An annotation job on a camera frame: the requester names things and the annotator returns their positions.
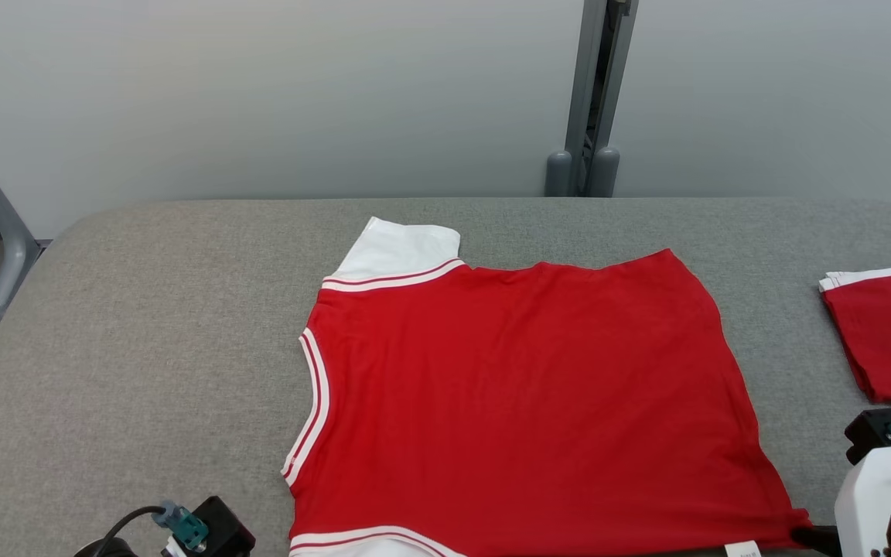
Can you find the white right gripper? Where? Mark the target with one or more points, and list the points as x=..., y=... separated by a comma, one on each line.
x=867, y=503

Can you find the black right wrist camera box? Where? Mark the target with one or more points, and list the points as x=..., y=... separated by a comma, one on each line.
x=871, y=433

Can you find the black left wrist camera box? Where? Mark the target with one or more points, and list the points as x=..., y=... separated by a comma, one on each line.
x=221, y=530

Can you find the red jersey with white sleeves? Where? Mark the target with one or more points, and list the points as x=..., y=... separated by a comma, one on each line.
x=530, y=402

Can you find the grey metal partition post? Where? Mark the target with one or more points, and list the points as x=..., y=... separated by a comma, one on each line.
x=588, y=93

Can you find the red shorts with white trim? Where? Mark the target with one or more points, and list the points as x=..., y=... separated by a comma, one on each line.
x=890, y=333

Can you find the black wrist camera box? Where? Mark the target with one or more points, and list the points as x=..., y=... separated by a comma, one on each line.
x=871, y=433
x=221, y=530

